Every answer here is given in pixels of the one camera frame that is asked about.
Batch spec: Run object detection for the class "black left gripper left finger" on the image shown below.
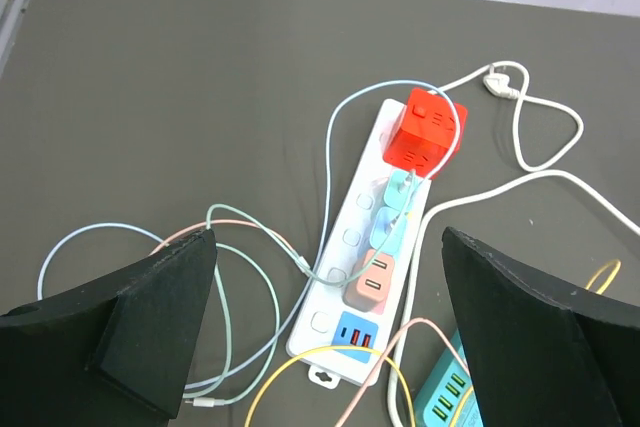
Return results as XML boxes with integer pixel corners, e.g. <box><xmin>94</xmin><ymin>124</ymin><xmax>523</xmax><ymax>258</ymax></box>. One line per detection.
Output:
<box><xmin>1</xmin><ymin>230</ymin><xmax>217</xmax><ymax>421</ymax></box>

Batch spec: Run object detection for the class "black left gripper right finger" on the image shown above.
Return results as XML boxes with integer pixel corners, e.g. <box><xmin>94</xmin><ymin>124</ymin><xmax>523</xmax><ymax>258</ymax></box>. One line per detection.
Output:
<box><xmin>442</xmin><ymin>227</ymin><xmax>639</xmax><ymax>426</ymax></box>

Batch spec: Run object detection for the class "pink USB cable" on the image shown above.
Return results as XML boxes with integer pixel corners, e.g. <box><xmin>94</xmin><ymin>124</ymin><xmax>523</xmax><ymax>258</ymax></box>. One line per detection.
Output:
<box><xmin>147</xmin><ymin>219</ymin><xmax>464</xmax><ymax>427</ymax></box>

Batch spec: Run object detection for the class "teal power strip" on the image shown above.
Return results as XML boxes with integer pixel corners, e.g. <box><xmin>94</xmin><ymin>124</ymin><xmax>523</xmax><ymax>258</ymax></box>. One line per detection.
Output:
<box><xmin>414</xmin><ymin>348</ymin><xmax>483</xmax><ymax>427</ymax></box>

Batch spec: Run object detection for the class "yellow USB cable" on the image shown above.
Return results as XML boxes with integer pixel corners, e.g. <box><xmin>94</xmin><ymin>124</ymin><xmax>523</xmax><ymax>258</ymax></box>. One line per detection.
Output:
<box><xmin>244</xmin><ymin>259</ymin><xmax>623</xmax><ymax>427</ymax></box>

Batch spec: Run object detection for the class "brown dual USB charger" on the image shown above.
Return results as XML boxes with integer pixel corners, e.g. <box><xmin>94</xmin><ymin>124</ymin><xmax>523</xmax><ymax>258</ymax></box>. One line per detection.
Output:
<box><xmin>343</xmin><ymin>252</ymin><xmax>395</xmax><ymax>314</ymax></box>

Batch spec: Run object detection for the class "red cube socket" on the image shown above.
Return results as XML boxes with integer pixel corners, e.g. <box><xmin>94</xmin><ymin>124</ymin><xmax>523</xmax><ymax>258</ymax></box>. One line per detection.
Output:
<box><xmin>382</xmin><ymin>88</ymin><xmax>455</xmax><ymax>178</ymax></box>

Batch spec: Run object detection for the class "white power strip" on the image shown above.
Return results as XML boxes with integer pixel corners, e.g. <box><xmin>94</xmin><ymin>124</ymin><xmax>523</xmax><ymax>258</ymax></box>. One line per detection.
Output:
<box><xmin>286</xmin><ymin>99</ymin><xmax>431</xmax><ymax>389</ymax></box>

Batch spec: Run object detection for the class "blue USB charger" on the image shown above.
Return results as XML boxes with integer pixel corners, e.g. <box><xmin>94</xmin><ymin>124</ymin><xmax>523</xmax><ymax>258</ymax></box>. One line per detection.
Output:
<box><xmin>369</xmin><ymin>207</ymin><xmax>407</xmax><ymax>255</ymax></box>

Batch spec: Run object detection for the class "green USB charger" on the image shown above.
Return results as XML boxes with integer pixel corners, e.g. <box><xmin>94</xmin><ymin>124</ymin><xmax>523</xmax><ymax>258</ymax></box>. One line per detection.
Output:
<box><xmin>383</xmin><ymin>169</ymin><xmax>422</xmax><ymax>211</ymax></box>

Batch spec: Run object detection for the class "light blue USB cable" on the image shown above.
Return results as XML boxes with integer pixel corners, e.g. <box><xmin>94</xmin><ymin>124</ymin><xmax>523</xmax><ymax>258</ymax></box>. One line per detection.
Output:
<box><xmin>37</xmin><ymin>79</ymin><xmax>462</xmax><ymax>401</ymax></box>

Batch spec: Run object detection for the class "white teal strip cable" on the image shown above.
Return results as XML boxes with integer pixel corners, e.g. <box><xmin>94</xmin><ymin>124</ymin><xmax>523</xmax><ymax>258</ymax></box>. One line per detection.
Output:
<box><xmin>387</xmin><ymin>169</ymin><xmax>640</xmax><ymax>427</ymax></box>

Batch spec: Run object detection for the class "white power strip cable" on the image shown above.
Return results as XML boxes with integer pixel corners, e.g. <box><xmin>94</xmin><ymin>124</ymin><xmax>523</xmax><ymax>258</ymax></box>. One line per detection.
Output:
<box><xmin>435</xmin><ymin>60</ymin><xmax>585</xmax><ymax>172</ymax></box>

